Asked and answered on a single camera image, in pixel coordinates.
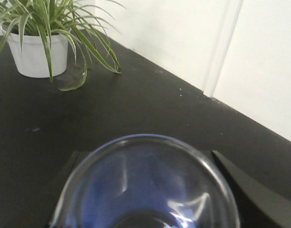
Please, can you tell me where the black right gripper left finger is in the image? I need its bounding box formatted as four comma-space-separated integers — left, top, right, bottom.
46, 151, 88, 226

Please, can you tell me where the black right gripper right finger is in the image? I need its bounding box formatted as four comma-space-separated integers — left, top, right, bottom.
212, 151, 291, 228

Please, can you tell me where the white plant pot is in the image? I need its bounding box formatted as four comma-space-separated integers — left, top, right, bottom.
8, 33, 68, 78

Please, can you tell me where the green spider plant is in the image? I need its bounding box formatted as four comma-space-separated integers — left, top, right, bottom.
0, 0, 121, 91

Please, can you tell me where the white wall conduit strip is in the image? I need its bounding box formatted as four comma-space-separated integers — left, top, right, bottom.
203, 0, 243, 98

